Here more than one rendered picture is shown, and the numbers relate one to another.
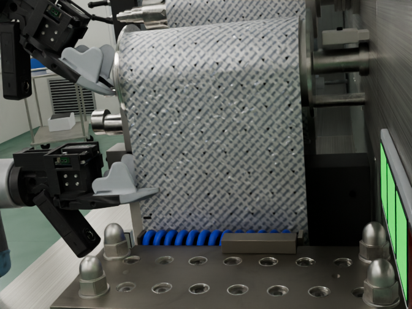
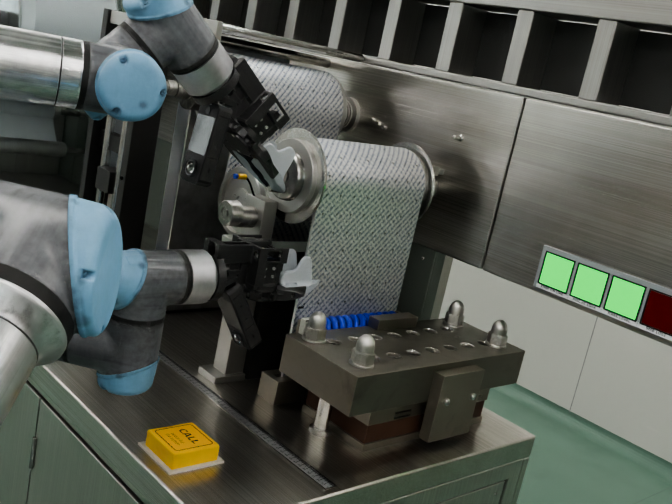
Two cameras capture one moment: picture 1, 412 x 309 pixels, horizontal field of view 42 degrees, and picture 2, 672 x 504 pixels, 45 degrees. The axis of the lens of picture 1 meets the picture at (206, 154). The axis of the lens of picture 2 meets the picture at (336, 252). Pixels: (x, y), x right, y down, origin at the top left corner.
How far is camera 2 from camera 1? 1.12 m
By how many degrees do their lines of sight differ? 57
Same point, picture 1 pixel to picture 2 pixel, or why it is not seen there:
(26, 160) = (229, 253)
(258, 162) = (384, 258)
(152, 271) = not seen: hidden behind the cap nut
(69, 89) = not seen: outside the picture
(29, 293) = (129, 407)
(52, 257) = (72, 372)
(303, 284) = (453, 343)
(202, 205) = (341, 294)
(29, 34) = (251, 125)
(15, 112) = not seen: outside the picture
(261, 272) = (422, 339)
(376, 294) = (502, 340)
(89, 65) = (282, 163)
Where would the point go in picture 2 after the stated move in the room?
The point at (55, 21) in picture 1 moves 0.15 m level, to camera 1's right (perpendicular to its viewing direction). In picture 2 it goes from (268, 117) to (326, 122)
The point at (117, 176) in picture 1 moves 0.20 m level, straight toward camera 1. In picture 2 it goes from (303, 269) to (428, 308)
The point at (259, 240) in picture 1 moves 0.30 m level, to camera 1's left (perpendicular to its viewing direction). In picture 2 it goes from (400, 318) to (293, 352)
